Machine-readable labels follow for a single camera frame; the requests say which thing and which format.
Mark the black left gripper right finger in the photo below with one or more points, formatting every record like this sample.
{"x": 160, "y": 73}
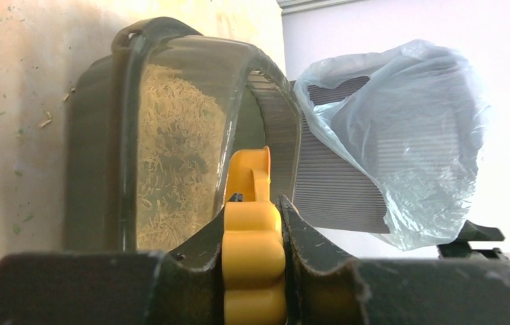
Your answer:
{"x": 326, "y": 285}

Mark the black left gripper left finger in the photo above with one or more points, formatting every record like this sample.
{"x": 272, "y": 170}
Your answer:
{"x": 182, "y": 286}

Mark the yellow litter scoop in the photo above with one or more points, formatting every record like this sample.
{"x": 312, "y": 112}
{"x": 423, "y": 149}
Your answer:
{"x": 253, "y": 259}

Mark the grey ribbed trash bin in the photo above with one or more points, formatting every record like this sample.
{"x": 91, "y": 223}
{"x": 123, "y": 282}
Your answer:
{"x": 385, "y": 157}

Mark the dark translucent litter box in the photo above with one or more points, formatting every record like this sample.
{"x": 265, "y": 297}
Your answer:
{"x": 101, "y": 181}

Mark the beige cat litter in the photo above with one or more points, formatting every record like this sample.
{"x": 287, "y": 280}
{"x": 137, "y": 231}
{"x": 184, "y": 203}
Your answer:
{"x": 180, "y": 135}

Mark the light blue bin liner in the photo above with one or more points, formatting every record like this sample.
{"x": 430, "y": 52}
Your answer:
{"x": 423, "y": 61}

